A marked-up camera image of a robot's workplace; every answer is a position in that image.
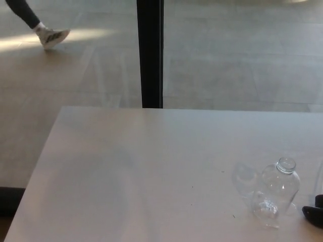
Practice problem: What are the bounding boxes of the white sneaker with black print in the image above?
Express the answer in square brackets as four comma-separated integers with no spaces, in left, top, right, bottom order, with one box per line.
[34,22,71,50]

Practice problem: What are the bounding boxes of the person's leg in dark trousers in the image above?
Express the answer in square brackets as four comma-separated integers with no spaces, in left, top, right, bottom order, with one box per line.
[5,0,41,30]

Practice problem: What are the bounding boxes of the black window frame post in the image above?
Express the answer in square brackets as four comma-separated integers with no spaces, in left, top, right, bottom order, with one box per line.
[136,0,165,109]

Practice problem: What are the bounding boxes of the clear plastic spray bottle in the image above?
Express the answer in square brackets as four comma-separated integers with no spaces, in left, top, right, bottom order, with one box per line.
[250,156,301,229]

